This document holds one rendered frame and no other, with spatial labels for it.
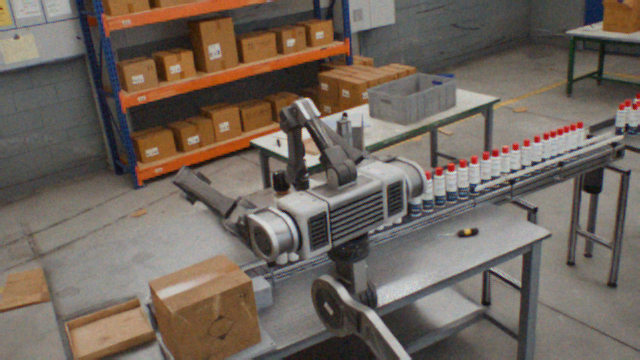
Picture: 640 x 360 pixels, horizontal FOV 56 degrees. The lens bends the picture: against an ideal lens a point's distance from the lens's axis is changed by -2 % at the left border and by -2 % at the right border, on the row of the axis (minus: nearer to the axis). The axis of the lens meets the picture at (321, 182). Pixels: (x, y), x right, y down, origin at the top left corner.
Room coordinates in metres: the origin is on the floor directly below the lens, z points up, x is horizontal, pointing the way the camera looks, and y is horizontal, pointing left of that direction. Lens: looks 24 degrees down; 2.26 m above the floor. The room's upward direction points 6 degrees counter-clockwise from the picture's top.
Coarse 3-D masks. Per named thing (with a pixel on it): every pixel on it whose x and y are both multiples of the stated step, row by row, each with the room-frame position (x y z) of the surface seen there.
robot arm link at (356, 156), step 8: (320, 120) 2.10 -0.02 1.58; (328, 128) 2.07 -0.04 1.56; (336, 136) 2.04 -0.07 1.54; (336, 144) 2.01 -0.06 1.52; (344, 144) 2.01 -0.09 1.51; (344, 152) 1.99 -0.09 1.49; (352, 152) 1.99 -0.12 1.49; (360, 152) 1.99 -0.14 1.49; (352, 160) 1.96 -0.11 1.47; (360, 160) 2.00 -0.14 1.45
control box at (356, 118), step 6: (348, 114) 2.47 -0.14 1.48; (354, 114) 2.47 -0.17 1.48; (360, 114) 2.46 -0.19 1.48; (354, 120) 2.39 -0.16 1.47; (360, 120) 2.38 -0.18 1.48; (354, 126) 2.32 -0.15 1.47; (360, 126) 2.32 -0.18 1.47; (354, 132) 2.32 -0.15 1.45; (360, 132) 2.32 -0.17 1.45; (354, 138) 2.32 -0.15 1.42; (360, 138) 2.31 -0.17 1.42; (354, 144) 2.32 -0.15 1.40; (360, 144) 2.32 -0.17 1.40; (360, 150) 2.32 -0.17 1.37
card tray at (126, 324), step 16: (128, 304) 2.14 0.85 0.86; (80, 320) 2.05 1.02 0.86; (96, 320) 2.08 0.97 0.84; (112, 320) 2.07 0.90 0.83; (128, 320) 2.06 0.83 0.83; (144, 320) 2.05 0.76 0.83; (80, 336) 1.98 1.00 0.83; (96, 336) 1.97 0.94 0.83; (112, 336) 1.96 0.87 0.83; (128, 336) 1.95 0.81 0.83; (144, 336) 1.91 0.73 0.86; (80, 352) 1.88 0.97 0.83; (96, 352) 1.83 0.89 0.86; (112, 352) 1.86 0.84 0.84
